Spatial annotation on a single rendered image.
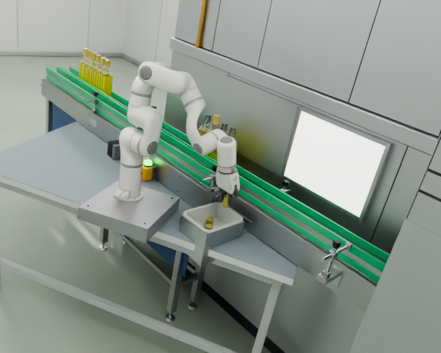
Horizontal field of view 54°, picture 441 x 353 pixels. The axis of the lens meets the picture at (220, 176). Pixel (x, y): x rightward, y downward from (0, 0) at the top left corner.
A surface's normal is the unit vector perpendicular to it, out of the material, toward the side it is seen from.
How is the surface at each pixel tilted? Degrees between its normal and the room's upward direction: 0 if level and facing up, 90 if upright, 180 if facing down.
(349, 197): 90
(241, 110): 90
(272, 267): 0
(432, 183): 90
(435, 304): 90
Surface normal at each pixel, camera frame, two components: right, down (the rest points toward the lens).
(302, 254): -0.72, 0.18
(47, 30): 0.67, 0.43
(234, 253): 0.18, -0.89
